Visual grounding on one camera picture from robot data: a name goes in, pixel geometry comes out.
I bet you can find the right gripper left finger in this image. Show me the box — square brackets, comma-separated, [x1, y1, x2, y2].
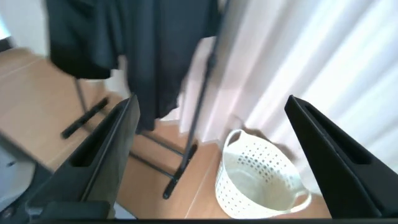
[26, 95, 141, 220]

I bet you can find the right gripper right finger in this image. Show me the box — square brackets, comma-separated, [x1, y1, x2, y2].
[284, 95, 398, 219]

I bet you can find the black garment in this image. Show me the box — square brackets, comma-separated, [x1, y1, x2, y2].
[118, 0, 223, 133]

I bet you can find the white laundry basket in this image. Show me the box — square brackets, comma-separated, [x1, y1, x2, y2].
[215, 129, 313, 220]

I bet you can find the black clothes rack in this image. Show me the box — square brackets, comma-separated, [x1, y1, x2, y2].
[60, 0, 233, 200]

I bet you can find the beige curtain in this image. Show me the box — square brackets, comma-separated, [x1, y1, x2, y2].
[161, 0, 398, 194]

